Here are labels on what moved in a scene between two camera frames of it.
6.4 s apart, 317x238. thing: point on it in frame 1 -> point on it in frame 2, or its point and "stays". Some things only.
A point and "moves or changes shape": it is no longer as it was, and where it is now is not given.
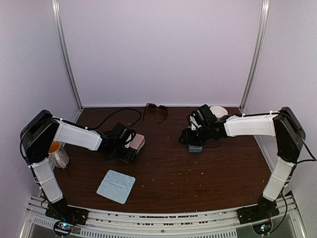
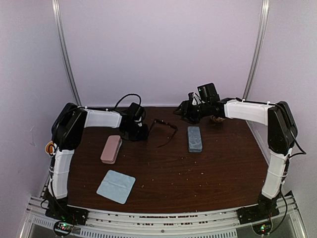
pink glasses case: (137, 142) moves or changes shape
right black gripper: (188, 138) -> (186, 105)
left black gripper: (129, 157) -> (143, 136)
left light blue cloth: (117, 186) stays
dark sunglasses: (149, 105) -> (167, 123)
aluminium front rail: (288, 223) stays
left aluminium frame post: (56, 14) stays
